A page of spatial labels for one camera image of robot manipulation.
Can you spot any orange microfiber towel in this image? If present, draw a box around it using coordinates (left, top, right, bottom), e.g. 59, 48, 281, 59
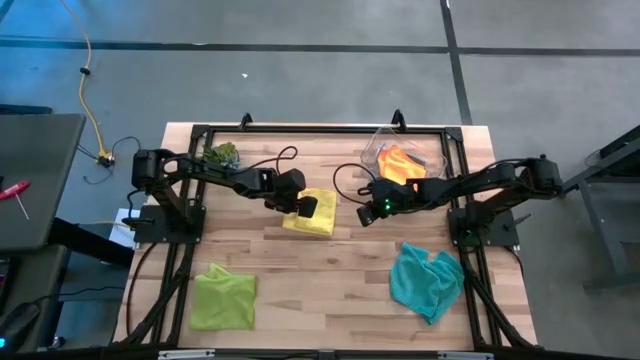
377, 144, 428, 194

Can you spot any yellow microfiber towel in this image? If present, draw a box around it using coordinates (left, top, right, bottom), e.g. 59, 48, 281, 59
281, 187, 338, 237

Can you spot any clear plastic bin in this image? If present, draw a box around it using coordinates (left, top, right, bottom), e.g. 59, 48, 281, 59
359, 126, 449, 191

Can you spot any teal microfiber towel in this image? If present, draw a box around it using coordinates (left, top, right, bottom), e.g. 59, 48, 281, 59
389, 243, 465, 326

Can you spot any lime green microfiber towel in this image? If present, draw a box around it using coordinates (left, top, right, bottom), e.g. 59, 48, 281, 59
189, 263, 258, 331

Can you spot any potted succulent plant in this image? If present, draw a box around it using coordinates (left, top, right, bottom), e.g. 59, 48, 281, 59
199, 142, 241, 170

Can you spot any white paper sheet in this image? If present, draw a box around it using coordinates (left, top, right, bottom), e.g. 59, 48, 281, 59
108, 207, 141, 249

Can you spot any grey metal stand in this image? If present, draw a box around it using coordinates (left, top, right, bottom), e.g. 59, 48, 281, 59
552, 124, 640, 291

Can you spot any grey side table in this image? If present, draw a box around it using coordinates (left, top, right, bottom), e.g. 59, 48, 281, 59
0, 113, 87, 251

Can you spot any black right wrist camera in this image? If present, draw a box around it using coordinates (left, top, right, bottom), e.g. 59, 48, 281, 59
356, 203, 376, 227

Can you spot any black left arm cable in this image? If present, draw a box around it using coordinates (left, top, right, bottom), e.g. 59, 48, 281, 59
234, 145, 299, 174

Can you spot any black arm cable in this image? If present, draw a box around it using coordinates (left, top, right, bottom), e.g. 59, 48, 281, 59
332, 163, 381, 206
234, 145, 299, 174

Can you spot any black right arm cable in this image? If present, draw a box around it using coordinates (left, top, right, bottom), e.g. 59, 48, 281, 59
332, 163, 381, 206

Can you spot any black aluminium table frame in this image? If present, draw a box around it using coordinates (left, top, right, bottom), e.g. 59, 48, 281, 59
112, 109, 539, 351

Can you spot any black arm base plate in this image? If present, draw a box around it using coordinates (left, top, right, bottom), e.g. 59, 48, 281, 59
132, 204, 206, 245
448, 207, 521, 249

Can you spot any yellow extension cable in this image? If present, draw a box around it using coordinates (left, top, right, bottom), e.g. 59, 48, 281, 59
59, 0, 115, 167

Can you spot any red-handled screwdriver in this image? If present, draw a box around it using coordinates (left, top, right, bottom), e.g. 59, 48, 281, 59
0, 180, 32, 221

